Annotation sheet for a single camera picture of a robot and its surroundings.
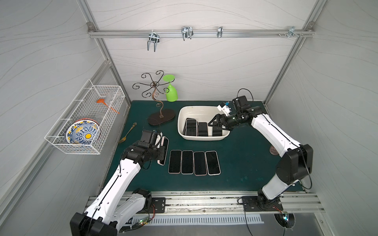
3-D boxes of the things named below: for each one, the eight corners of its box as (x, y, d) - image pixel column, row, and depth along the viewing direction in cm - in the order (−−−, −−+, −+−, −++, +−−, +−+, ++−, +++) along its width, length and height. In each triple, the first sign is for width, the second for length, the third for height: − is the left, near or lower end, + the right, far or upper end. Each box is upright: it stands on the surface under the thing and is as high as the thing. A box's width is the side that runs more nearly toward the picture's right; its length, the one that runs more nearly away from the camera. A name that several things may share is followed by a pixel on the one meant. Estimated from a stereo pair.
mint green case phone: (179, 174, 86) (179, 173, 85) (181, 152, 96) (181, 150, 94) (193, 174, 86) (193, 173, 85) (193, 152, 96) (193, 150, 94)
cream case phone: (208, 175, 85) (208, 174, 84) (204, 152, 94) (204, 151, 93) (220, 174, 86) (221, 173, 84) (216, 151, 95) (216, 150, 93)
